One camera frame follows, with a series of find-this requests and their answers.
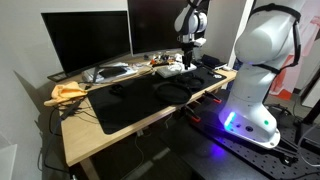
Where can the grey monitor stand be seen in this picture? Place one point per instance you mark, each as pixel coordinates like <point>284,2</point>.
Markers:
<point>108,73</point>

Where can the white keyboard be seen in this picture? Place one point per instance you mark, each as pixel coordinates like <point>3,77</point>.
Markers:
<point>174,69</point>

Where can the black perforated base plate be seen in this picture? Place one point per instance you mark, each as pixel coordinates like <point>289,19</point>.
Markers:
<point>280,163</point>

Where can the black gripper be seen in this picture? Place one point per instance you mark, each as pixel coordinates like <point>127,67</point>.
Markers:
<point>187,44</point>

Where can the red handled clamp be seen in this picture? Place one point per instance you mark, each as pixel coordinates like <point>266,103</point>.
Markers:
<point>213,96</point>
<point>191,114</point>

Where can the left black monitor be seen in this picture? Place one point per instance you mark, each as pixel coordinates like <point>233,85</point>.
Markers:
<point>83,40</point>

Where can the orange cloth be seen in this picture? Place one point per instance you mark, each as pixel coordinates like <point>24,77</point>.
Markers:
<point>65,92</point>

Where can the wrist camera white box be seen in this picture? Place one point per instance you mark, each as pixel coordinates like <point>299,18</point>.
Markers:
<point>199,42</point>

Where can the black headphone case lid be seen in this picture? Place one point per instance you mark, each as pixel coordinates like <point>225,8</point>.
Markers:
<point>173,93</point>

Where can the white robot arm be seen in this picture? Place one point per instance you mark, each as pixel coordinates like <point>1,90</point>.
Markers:
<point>270,35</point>

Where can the black monitor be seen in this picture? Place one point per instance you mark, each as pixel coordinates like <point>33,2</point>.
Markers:
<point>157,25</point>
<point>83,40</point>

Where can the black notebook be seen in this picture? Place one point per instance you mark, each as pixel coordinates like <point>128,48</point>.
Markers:
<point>212,62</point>

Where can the black desk mat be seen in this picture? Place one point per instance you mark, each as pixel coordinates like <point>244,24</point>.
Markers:
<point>120,105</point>

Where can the right black monitor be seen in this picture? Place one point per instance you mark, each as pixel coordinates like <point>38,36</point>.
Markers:
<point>157,25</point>

